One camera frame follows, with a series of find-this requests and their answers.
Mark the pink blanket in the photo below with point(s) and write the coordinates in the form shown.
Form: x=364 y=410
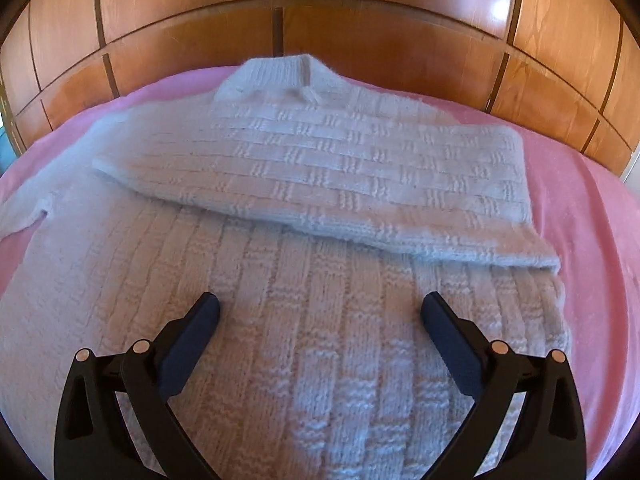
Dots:
x=590 y=220

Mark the wooden wardrobe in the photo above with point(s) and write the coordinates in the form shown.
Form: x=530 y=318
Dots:
x=390 y=20

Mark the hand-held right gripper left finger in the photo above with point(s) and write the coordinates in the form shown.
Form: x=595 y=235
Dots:
x=192 y=337

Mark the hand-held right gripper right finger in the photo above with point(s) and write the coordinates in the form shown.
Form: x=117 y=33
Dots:
x=450 y=337

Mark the white knit sweater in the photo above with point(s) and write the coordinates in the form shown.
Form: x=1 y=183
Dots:
x=320 y=185

